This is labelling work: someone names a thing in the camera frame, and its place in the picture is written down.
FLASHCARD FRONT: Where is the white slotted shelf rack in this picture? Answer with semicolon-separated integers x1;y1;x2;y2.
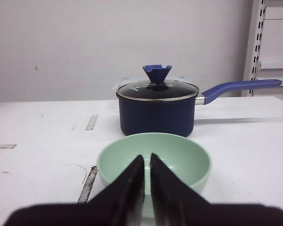
241;0;283;100

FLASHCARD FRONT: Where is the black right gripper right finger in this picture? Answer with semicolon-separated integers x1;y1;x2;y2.
150;153;209;226

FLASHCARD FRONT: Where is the green bowl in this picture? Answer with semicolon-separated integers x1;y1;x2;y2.
97;132;212;218

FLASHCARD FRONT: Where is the dark blue saucepan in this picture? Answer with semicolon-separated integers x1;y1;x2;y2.
117;79;282;137

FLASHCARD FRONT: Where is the glass pot lid blue knob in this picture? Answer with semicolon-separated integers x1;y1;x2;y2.
116;65;199;102

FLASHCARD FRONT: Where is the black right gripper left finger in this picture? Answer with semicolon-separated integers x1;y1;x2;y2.
88;155;144;226

